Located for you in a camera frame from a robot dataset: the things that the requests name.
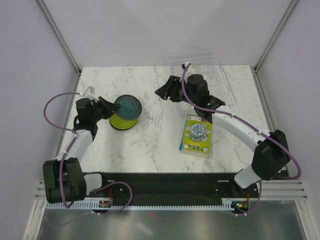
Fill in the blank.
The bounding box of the yellow brown patterned plate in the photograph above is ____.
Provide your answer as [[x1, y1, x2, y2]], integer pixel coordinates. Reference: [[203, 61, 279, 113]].
[[109, 119, 138, 131]]

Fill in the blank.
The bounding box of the white wire dish rack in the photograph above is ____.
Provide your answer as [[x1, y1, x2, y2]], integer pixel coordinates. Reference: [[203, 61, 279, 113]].
[[167, 51, 236, 107]]

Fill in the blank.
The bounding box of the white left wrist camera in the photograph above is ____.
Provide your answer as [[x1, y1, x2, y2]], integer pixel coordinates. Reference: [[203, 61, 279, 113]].
[[79, 86, 98, 101]]

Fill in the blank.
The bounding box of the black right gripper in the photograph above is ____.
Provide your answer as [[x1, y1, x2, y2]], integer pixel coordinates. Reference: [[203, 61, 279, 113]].
[[155, 75, 198, 106]]

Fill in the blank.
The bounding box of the white slotted cable duct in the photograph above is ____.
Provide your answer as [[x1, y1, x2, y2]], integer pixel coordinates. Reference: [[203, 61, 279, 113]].
[[46, 198, 251, 211]]

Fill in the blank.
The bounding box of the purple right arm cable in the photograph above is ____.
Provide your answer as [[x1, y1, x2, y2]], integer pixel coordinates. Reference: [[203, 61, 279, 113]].
[[181, 61, 302, 217]]

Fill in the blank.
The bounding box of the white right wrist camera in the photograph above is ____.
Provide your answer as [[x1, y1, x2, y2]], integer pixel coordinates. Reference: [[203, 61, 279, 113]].
[[181, 61, 197, 76]]

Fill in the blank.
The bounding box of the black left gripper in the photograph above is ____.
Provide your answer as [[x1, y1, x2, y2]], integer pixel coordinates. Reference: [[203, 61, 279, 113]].
[[90, 96, 121, 122]]

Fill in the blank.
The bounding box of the dark green plate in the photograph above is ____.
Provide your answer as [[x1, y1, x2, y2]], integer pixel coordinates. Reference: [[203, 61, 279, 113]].
[[114, 94, 142, 121]]

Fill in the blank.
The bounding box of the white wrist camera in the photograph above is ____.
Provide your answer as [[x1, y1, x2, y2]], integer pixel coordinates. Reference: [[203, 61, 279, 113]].
[[79, 86, 98, 101], [181, 61, 197, 76]]

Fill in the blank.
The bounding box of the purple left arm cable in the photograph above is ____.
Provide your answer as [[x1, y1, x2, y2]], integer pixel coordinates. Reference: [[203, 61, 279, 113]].
[[43, 92, 133, 228]]

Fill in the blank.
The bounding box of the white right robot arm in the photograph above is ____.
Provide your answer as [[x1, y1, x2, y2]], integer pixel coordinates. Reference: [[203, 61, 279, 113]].
[[155, 74, 290, 197]]

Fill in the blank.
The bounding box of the lime green plate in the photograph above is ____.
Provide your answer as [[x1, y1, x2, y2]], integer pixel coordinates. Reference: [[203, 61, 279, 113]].
[[109, 114, 138, 131]]

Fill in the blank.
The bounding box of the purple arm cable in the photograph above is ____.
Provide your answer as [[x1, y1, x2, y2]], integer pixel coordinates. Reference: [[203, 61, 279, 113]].
[[181, 61, 302, 217], [43, 92, 133, 228]]

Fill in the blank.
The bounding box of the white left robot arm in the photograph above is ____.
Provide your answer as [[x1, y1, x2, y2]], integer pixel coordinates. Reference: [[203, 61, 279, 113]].
[[42, 96, 121, 208]]

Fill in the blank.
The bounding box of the green cover book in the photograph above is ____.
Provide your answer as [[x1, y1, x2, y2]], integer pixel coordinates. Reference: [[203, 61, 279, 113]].
[[179, 115, 213, 158]]

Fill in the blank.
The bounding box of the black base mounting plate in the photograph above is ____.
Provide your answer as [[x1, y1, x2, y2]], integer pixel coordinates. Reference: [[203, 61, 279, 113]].
[[89, 172, 259, 205]]

